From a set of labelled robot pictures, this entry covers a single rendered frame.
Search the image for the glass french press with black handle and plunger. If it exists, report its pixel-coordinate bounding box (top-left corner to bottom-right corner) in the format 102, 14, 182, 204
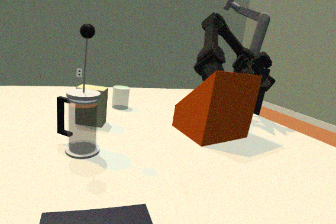
57, 24, 101, 160

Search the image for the olive green rectangular block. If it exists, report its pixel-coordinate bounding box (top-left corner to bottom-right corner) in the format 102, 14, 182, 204
76, 84, 108, 128

